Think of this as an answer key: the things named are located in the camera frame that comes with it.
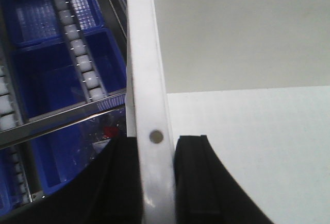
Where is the white roller track rail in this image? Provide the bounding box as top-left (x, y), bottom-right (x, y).
top-left (51, 0), bottom-right (109, 103)

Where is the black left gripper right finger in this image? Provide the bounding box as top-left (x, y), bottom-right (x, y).
top-left (174, 135), bottom-right (271, 223)

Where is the white plastic tote box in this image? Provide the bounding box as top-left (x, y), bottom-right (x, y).
top-left (126, 0), bottom-right (329, 223)

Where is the steel shelf crossbar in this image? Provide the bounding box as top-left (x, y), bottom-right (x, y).
top-left (1, 89), bottom-right (126, 149)

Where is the blue plastic bin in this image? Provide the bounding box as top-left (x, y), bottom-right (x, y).
top-left (10, 28), bottom-right (126, 119)
top-left (1, 0), bottom-right (104, 47)
top-left (1, 108), bottom-right (126, 215)

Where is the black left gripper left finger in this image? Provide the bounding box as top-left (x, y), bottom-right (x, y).
top-left (1, 137), bottom-right (143, 223)

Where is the left white roller track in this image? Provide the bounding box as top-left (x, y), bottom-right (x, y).
top-left (1, 49), bottom-right (30, 207)

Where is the blue plastic bin middle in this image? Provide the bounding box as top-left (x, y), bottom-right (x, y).
top-left (10, 28), bottom-right (126, 119)

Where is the blue plastic bin upper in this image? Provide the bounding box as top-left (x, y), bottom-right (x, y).
top-left (1, 0), bottom-right (104, 47)

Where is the blue plastic bin lower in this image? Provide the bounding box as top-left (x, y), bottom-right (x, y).
top-left (1, 108), bottom-right (126, 215)

